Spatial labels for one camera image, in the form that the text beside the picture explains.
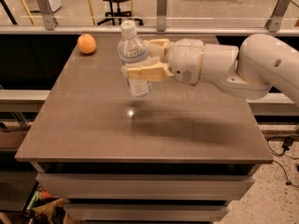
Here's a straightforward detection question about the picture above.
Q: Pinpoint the grey drawer cabinet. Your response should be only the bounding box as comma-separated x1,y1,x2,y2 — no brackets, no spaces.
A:
36,173,254,223

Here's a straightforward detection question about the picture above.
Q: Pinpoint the metal railing post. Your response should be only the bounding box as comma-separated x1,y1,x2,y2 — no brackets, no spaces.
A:
265,0,291,33
156,0,167,32
36,0,57,31

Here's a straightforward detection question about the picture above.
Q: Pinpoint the middle metal railing post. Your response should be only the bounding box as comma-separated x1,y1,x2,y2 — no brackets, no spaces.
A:
156,0,167,32

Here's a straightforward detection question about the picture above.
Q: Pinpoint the orange fruit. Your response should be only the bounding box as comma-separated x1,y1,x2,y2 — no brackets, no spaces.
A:
78,34,96,54

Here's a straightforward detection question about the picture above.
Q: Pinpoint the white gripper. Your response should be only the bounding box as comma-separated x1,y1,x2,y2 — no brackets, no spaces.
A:
121,38,204,85

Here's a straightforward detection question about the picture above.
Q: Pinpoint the right metal railing post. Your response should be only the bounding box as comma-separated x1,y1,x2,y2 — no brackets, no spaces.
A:
265,0,291,33

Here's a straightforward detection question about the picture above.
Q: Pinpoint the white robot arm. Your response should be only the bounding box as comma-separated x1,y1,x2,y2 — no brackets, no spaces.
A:
121,34,299,105

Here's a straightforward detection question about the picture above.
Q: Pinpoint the blue plastic water bottle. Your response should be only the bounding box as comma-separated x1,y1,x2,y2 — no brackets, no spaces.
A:
118,20,151,97

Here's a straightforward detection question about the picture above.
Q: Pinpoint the left metal railing post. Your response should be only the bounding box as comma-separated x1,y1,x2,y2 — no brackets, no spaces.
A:
36,0,57,31

